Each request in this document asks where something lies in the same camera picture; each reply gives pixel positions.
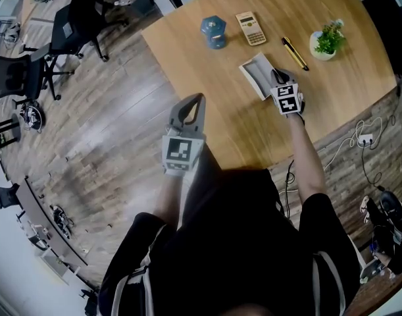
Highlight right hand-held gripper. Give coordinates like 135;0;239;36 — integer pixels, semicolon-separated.
268;68;307;117

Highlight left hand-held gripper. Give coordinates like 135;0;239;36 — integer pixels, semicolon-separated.
161;93;208;178

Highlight white rectangular tray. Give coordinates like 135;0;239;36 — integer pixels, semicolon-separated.
238;51;278;102

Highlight person's left forearm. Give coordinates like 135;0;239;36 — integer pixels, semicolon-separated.
152;172;186;232

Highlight person's right forearm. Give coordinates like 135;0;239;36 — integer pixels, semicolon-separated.
287;113;327;207

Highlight yellow black utility knife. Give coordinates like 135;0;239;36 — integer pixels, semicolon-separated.
281;36;311;72

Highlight beige calculator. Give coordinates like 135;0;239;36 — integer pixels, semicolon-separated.
235;11;268;47

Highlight small potted green plant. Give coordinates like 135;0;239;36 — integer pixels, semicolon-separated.
309;18;348;62

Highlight blue hexagonal box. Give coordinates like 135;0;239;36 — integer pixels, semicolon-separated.
205;33;228;50

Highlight white power strip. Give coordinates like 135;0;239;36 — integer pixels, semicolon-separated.
357;133;374;149

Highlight person's black shirt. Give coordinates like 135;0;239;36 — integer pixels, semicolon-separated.
97;143;361;316

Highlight long grey desk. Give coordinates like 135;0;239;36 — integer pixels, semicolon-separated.
15;175;89;267

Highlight black mesh office chair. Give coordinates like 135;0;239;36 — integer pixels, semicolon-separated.
0;43;75;110

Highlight small black office chair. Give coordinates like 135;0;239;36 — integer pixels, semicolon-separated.
0;182;21;210

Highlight white cable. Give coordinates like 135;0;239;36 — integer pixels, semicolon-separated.
322;116;384;172

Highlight black cable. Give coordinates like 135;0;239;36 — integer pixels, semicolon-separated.
361;113;397;191

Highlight bundle of cables and devices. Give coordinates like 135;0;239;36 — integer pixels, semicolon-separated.
18;101;46;132
50;203;76;240

